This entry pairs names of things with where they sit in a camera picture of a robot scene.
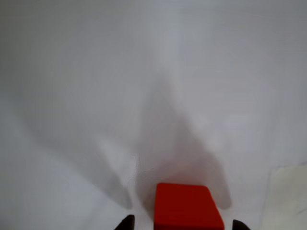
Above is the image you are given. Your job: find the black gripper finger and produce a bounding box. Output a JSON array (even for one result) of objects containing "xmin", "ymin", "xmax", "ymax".
[
  {"xmin": 114, "ymin": 214, "xmax": 136, "ymax": 230},
  {"xmin": 232, "ymin": 219, "xmax": 250, "ymax": 230}
]

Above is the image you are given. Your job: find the red wooden cube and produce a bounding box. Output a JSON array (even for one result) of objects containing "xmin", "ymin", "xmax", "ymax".
[{"xmin": 153, "ymin": 183, "xmax": 225, "ymax": 230}]

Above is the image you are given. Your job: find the small white paper sheet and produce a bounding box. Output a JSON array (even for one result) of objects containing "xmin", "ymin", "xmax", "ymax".
[{"xmin": 0, "ymin": 0, "xmax": 307, "ymax": 230}]

